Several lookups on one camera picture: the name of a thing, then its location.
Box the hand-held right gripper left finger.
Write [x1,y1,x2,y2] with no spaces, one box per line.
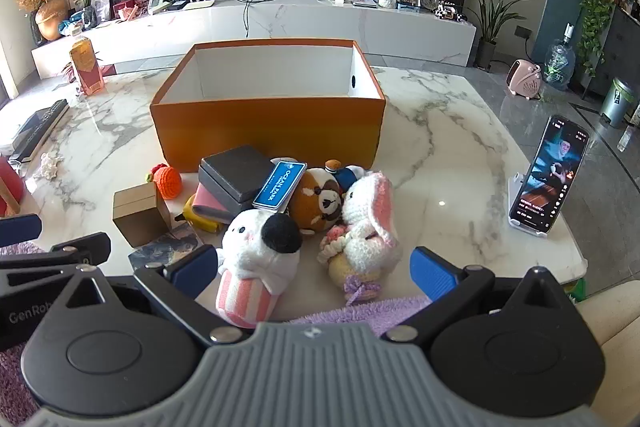
[62,244,251,349]

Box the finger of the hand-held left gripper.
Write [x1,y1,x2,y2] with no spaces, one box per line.
[0,231,112,274]
[0,213,43,249]

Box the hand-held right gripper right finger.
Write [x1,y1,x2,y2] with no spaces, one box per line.
[381,247,576,345]

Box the dark picture card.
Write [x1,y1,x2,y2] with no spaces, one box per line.
[129,224,206,278]

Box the yellow object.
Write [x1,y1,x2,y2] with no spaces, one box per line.
[183,194,223,233]

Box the white plush with black ear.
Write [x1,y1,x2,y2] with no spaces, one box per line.
[215,208,304,329]

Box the pink wallet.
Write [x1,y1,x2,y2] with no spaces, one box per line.
[192,183,236,225]

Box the small gold box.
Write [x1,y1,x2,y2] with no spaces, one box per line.
[112,182,172,248]

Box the white pink crochet bunny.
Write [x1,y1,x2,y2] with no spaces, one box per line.
[318,172,403,306]

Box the orange crochet fruit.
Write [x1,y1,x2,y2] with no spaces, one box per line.
[145,163,182,199]

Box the dark grey box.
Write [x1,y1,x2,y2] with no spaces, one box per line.
[198,145,275,218]

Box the blue hang tag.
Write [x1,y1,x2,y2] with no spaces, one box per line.
[252,160,307,211]

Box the blue white duck plush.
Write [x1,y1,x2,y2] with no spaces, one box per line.
[325,160,366,192]

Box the brown white dog plush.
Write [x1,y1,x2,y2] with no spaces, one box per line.
[287,168,346,235]

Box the orange cardboard box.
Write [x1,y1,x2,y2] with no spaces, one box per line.
[150,39,387,174]

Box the red object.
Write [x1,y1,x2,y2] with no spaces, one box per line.
[0,154,26,218]

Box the white coral ornament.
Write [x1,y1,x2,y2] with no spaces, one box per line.
[34,153,61,180]

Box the purple fluffy cloth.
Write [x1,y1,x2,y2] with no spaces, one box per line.
[0,241,433,427]

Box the black keyboard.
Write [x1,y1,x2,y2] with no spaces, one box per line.
[7,99,69,162]

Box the white phone stand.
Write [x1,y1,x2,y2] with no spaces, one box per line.
[507,173,563,239]

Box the smartphone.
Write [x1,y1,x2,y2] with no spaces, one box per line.
[509,115,590,226]

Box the orange drink bottle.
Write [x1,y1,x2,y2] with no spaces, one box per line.
[69,34,105,96]

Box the cream sofa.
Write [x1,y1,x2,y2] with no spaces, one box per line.
[575,279,640,408]

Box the gold acorn vase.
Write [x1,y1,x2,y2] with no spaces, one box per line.
[30,0,68,42]

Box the pink heater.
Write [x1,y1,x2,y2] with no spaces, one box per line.
[506,59,543,99]

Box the water jug with pump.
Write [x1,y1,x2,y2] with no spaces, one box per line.
[542,23,581,90]

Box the grey trash can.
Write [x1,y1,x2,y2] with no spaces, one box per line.
[599,77,635,128]

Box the potted long-leaf plant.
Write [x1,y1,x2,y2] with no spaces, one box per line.
[460,0,538,70]

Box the white marble tv cabinet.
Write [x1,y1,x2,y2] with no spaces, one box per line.
[31,0,478,78]

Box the dark cabinet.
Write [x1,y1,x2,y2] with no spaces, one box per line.
[597,4,640,98]

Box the black cable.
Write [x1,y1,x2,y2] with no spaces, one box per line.
[232,0,276,38]

